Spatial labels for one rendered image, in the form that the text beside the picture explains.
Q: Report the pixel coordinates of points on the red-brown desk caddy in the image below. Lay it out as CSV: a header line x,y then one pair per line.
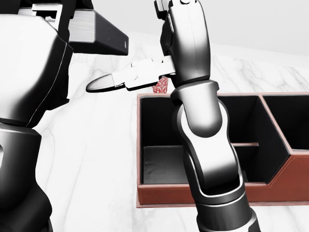
x,y
285,183

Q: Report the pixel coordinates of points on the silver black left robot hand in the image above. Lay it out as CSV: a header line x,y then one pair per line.
x,y
26,67

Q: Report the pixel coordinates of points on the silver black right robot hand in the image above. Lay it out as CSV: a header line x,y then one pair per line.
x,y
190,46

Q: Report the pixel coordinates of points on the red patterned mug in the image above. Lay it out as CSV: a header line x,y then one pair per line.
x,y
161,87

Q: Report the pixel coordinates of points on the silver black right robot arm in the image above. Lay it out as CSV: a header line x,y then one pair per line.
x,y
212,154

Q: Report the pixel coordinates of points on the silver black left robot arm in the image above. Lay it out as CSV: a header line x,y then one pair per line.
x,y
17,174

